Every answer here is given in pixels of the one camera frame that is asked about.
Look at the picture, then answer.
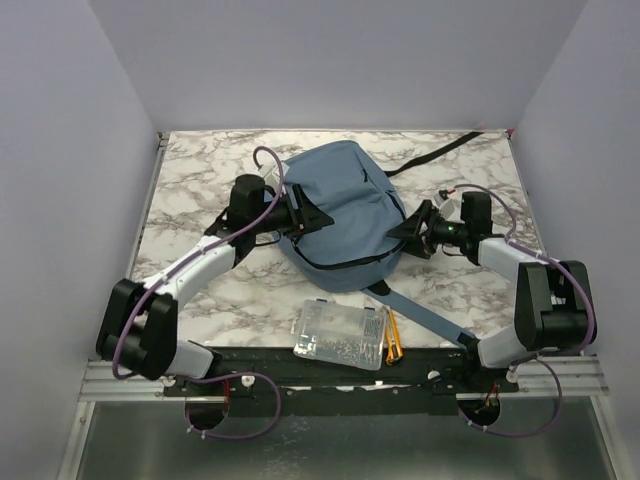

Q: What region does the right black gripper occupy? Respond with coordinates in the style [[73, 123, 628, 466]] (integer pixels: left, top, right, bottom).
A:
[[388, 200, 469, 260]]

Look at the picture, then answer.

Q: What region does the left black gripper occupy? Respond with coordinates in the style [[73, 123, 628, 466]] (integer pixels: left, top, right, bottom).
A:
[[252, 184, 334, 239]]

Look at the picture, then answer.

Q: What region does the blue student backpack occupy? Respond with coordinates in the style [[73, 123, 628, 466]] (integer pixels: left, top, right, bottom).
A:
[[277, 130, 486, 351]]

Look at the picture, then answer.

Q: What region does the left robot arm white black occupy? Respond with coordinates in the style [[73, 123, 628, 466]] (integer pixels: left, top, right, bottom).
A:
[[96, 174, 334, 395]]

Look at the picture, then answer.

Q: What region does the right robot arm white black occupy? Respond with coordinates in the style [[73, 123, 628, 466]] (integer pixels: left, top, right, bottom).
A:
[[370, 184, 597, 392]]

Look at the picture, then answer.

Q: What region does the clear plastic screw box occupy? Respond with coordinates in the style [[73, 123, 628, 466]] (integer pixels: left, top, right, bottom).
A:
[[293, 299, 387, 371]]

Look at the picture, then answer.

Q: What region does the yellow utility knife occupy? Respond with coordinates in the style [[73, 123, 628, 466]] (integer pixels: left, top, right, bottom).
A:
[[383, 306, 404, 366]]

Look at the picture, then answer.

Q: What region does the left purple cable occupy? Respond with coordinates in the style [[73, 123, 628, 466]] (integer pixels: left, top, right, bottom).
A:
[[110, 146, 285, 441]]

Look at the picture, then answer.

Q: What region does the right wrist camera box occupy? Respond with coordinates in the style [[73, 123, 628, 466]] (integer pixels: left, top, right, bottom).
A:
[[433, 189, 456, 219]]

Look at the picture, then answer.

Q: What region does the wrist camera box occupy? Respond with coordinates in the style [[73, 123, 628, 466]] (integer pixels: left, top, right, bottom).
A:
[[258, 163, 288, 189], [433, 189, 456, 219]]

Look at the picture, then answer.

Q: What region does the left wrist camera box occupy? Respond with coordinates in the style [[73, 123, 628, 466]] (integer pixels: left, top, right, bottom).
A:
[[258, 163, 288, 189]]

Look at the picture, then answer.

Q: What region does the black mounting base plate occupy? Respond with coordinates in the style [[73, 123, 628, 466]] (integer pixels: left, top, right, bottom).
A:
[[99, 342, 584, 419]]

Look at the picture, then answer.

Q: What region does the aluminium rail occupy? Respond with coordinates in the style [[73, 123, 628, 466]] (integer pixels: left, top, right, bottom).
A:
[[79, 356, 610, 403]]

